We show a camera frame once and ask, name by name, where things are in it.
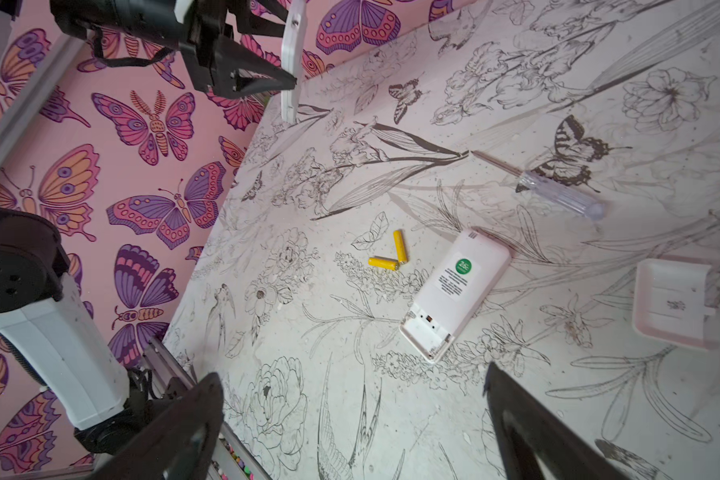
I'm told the clear handle screwdriver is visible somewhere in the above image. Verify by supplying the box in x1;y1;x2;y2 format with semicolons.
469;150;606;221

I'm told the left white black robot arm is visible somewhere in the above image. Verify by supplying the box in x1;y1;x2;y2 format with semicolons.
0;1;306;453

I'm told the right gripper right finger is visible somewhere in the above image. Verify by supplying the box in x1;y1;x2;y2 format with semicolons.
483;363;625;479

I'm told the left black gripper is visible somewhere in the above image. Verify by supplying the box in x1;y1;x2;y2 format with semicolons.
50;0;297;100

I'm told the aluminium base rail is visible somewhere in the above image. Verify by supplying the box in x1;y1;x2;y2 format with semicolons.
137;339;271;479

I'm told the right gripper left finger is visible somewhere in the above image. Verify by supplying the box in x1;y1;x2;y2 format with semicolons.
89;373;223;480

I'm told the white battery cover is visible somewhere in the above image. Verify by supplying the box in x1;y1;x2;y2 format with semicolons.
632;259;720;351

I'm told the white remote control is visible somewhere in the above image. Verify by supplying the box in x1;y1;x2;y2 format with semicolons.
399;229;512;364

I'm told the yellow battery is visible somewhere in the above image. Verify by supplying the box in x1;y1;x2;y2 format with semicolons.
368;257;400;271
393;230;408;264

